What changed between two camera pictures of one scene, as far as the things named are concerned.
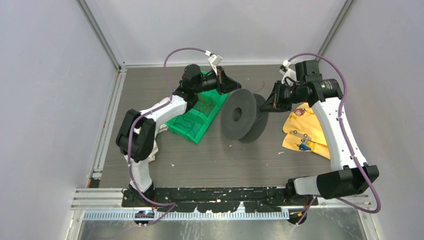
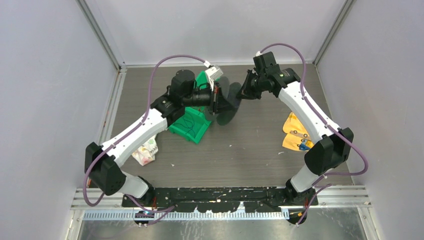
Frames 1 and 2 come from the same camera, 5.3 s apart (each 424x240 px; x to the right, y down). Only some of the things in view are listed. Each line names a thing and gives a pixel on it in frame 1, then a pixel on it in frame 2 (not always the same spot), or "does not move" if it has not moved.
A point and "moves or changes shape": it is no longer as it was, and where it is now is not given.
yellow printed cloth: x=303 y=131 does not move
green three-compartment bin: x=192 y=124 does not move
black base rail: x=217 y=199 does not move
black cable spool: x=242 y=118 moves or changes shape
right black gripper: x=274 y=103 -> x=246 y=92
